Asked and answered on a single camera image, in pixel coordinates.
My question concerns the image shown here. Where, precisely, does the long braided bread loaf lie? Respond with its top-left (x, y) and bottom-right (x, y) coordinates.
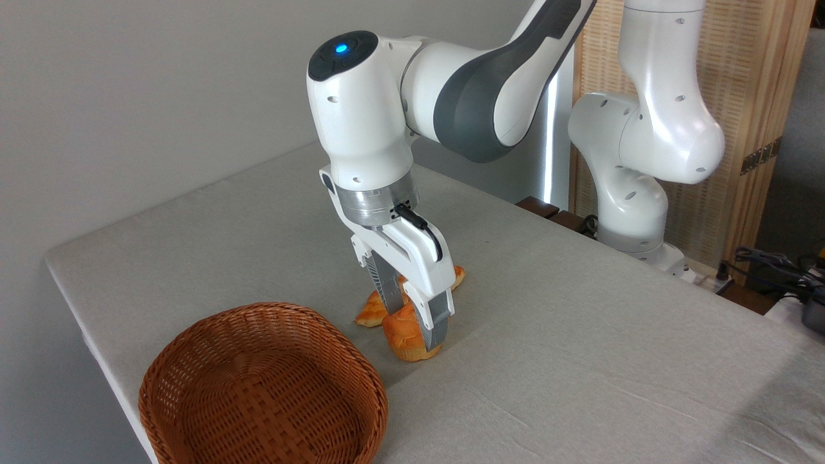
top-left (354, 264), bottom-right (467, 328)

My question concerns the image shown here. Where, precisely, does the white vertical light strip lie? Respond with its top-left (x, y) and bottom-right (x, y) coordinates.
top-left (541, 58), bottom-right (576, 208)

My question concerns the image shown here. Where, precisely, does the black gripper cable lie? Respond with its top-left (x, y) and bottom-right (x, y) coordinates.
top-left (394, 203), bottom-right (445, 263)

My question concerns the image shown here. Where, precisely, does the brown woven wicker basket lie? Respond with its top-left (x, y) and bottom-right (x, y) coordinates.
top-left (138, 302), bottom-right (389, 464)

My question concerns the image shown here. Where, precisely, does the grey tablecloth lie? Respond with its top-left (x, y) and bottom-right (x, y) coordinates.
top-left (44, 139), bottom-right (825, 464)

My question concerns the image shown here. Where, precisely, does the bamboo and wood folding screen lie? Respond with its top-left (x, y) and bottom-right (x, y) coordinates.
top-left (570, 0), bottom-right (817, 275)

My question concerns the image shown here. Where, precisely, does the round orange bread bun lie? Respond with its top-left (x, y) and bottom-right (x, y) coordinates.
top-left (382, 302), bottom-right (445, 362)

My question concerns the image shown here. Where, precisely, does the dark brown wooden furniture edge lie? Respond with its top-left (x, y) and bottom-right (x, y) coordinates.
top-left (516, 196), bottom-right (599, 240)

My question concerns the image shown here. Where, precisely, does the black metal screen hinge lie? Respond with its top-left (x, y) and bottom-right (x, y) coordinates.
top-left (739, 137), bottom-right (782, 177)

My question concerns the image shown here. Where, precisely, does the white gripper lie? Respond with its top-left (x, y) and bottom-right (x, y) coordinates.
top-left (319, 166), bottom-right (457, 353)

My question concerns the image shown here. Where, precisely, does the black cable bundle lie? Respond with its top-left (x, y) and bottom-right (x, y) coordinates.
top-left (715, 246), bottom-right (825, 305)

